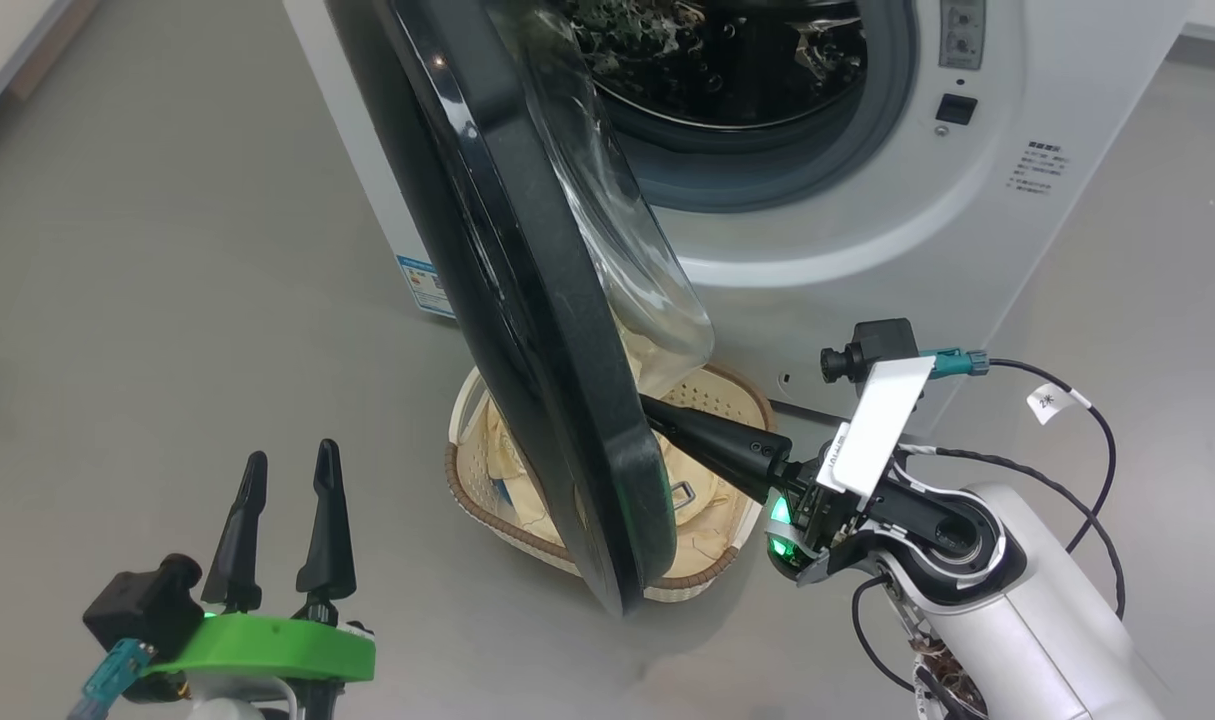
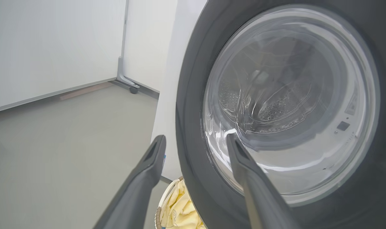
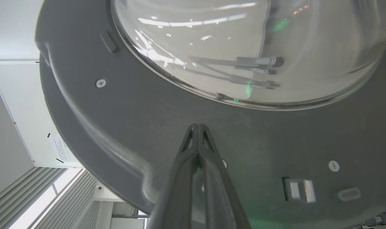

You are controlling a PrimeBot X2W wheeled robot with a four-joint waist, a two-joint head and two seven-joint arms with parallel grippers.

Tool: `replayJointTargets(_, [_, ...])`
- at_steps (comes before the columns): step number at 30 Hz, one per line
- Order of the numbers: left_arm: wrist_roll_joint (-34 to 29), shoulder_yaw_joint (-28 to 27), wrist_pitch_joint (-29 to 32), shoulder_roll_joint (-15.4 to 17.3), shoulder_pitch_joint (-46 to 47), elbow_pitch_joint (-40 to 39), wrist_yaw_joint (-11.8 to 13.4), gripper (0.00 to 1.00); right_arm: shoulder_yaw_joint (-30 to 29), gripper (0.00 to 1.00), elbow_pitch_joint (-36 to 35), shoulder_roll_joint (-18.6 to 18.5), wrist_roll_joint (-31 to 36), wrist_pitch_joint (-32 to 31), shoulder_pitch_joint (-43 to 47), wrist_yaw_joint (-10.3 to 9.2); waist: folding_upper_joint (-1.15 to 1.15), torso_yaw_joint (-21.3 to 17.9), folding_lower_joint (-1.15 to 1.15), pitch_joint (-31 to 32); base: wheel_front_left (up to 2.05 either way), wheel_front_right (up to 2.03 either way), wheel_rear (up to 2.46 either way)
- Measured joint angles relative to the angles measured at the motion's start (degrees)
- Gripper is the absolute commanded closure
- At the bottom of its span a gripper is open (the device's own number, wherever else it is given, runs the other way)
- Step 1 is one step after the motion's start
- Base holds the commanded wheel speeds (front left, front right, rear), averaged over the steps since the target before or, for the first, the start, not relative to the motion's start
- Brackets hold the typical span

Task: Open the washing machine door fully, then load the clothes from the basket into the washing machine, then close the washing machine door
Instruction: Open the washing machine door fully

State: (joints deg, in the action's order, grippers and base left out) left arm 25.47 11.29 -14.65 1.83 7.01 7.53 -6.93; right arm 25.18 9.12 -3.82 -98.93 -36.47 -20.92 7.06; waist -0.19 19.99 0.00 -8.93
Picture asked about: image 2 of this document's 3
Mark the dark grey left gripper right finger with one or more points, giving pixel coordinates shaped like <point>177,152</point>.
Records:
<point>259,197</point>

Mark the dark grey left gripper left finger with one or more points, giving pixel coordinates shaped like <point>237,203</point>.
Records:
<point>138,190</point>

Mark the cream garment with blue cuffs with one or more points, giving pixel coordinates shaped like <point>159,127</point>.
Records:
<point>180,210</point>

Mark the washing machine door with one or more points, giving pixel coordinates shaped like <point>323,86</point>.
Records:
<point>192,95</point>

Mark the cream basket with brown rim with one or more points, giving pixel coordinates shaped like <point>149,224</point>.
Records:
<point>158,219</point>

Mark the grey partition foot with caster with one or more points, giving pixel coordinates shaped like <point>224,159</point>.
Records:
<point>124,78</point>

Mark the white partition panel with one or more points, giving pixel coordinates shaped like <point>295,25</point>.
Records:
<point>148,41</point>
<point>53,47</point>

